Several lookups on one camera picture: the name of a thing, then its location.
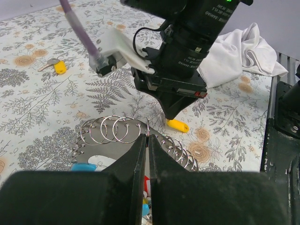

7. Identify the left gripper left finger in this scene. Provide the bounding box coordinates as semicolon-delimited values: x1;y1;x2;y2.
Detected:
0;135;147;225

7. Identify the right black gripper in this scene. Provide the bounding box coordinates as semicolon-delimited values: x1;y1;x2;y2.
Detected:
121;0;240;120

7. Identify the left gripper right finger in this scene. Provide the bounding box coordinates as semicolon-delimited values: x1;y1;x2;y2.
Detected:
149;135;288;225

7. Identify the yellow tagged key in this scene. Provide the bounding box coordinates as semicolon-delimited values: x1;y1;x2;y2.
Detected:
166;120;189;133
37;58;67;75

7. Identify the blue key tag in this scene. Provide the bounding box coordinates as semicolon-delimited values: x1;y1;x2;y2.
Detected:
142;203;150;217

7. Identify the red key tag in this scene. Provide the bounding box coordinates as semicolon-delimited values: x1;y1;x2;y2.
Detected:
144;175;151;196

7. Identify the white cloth cover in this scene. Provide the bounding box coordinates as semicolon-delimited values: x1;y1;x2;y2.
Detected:
197;22;288;89

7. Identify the floral table mat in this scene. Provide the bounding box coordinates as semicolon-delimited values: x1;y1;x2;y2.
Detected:
0;6;271;182

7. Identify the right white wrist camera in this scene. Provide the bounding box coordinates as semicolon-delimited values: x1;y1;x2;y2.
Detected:
89;28;155;77

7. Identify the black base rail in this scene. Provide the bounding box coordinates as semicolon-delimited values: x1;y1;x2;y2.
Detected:
260;52;300;225

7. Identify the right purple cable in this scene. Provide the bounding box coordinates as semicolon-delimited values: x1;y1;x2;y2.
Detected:
58;0;104;61

